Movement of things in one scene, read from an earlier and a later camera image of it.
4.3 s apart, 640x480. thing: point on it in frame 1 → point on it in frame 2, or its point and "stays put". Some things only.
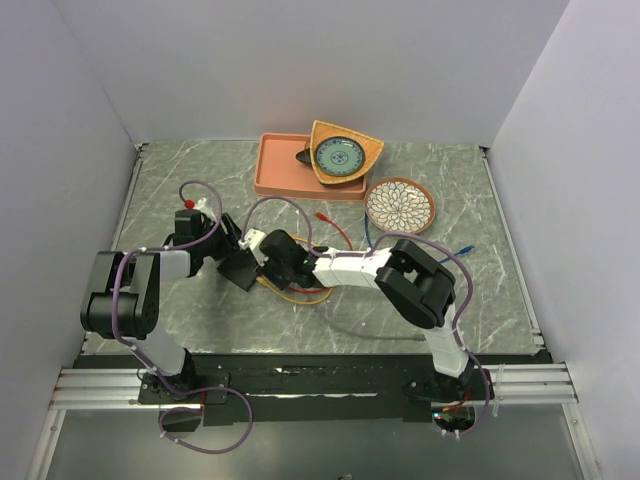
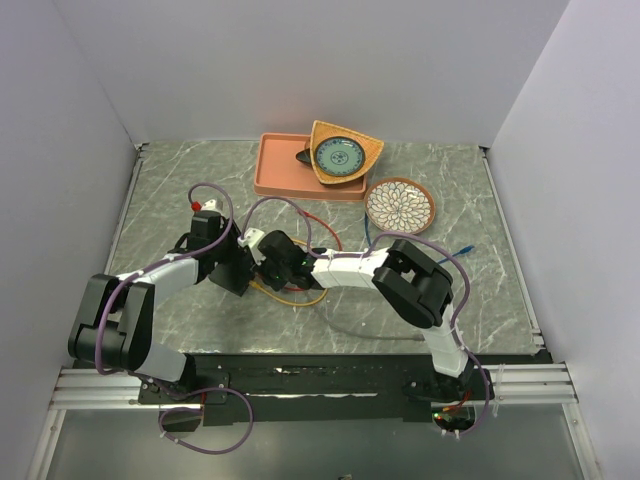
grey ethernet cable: [411, 338] stays put
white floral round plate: [399, 205] stays put
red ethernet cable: [302, 290] → [330, 227]
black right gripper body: [279, 276] stays put
